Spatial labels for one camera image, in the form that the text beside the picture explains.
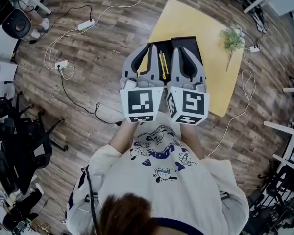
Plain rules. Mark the black office chair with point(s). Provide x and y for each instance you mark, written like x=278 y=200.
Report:
x=5 y=121
x=27 y=155

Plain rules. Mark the green artificial plant sprig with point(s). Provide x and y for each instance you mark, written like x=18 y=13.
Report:
x=232 y=39

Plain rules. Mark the person's white printed shirt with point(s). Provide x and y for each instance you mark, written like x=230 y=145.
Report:
x=176 y=195

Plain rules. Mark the person's right forearm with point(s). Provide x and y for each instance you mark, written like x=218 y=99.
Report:
x=191 y=141

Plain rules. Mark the white table frame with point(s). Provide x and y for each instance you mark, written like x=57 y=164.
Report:
x=279 y=127

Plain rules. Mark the small yellow utility knife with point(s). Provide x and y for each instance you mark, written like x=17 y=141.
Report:
x=161 y=65

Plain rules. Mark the person's left forearm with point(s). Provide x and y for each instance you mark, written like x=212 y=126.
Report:
x=123 y=138

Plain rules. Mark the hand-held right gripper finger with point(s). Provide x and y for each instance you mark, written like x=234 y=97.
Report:
x=201 y=76
x=176 y=70

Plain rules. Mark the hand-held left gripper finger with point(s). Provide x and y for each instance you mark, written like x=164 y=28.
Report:
x=155 y=70
x=127 y=70

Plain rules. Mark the black tray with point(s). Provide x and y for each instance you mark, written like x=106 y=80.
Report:
x=186 y=43

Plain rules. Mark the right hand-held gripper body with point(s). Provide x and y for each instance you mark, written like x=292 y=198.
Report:
x=193 y=104

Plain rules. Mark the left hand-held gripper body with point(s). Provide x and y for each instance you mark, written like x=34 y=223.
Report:
x=139 y=101

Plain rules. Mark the group of black chairs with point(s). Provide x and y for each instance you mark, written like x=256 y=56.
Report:
x=276 y=197

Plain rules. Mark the white power strip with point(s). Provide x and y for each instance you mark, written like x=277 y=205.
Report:
x=254 y=49
x=61 y=64
x=86 y=24

